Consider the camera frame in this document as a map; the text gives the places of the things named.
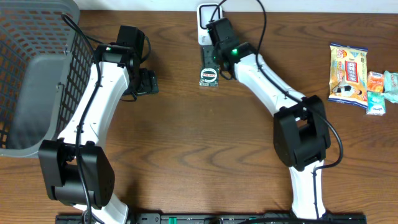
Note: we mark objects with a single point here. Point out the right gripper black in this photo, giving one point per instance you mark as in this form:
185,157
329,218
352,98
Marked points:
206,59

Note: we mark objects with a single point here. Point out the dark green round-label packet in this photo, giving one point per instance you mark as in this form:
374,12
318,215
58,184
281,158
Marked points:
209,77

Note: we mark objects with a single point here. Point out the large yellow snack bag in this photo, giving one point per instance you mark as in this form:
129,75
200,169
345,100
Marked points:
348,75

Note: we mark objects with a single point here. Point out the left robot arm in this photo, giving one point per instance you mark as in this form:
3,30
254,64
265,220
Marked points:
75,168

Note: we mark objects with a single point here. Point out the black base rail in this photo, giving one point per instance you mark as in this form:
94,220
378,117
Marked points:
271,217

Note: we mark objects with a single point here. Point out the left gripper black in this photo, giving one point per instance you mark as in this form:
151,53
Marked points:
148,82

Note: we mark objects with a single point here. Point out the white barcode scanner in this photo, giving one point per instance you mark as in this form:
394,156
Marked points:
205,13

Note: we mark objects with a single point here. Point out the green white packet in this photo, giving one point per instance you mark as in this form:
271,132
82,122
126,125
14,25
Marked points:
376,104

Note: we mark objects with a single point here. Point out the light blue small packet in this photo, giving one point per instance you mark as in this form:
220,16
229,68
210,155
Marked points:
390,87

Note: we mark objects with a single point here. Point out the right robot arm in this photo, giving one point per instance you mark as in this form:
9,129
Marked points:
300,137

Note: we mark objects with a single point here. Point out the orange small packet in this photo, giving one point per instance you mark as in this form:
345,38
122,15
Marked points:
376,82

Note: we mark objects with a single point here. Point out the grey plastic mesh basket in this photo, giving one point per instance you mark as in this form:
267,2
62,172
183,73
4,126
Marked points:
45,69

